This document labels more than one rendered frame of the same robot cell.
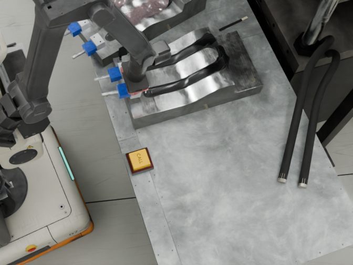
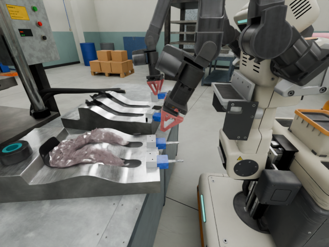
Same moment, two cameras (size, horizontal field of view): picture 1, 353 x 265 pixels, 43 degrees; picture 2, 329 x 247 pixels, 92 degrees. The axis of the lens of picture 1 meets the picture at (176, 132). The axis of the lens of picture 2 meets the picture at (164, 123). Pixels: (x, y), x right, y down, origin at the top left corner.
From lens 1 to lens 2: 1.85 m
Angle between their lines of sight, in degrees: 80
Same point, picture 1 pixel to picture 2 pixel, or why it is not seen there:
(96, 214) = (192, 200)
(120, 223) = (182, 190)
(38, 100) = not seen: hidden behind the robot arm
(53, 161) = (212, 209)
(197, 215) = not seen: hidden behind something
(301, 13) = (8, 127)
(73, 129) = not seen: outside the picture
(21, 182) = (237, 207)
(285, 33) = (35, 123)
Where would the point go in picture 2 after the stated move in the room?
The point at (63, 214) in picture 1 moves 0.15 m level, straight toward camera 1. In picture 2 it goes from (213, 177) to (206, 163)
